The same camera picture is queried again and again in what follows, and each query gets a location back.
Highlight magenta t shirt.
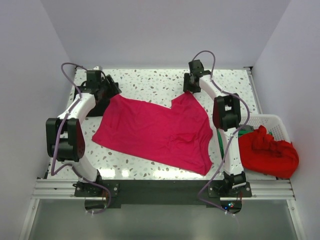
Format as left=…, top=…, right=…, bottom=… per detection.
left=92, top=92, right=213, bottom=176

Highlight aluminium frame rail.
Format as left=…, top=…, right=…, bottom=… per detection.
left=19, top=178, right=307, bottom=240

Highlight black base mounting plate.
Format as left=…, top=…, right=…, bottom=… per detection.
left=72, top=179, right=253, bottom=214

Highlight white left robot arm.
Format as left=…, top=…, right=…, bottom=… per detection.
left=45, top=66, right=122, bottom=196

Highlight red t shirt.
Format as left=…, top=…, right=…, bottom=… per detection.
left=238, top=125, right=299, bottom=179

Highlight white plastic laundry basket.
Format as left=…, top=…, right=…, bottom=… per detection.
left=212, top=114, right=292, bottom=179

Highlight green t shirt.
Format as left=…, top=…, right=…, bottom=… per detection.
left=217, top=125, right=254, bottom=158

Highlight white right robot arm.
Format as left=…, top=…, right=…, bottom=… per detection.
left=183, top=59, right=246, bottom=197

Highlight folded black t shirt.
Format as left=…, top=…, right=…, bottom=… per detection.
left=72, top=89, right=112, bottom=118

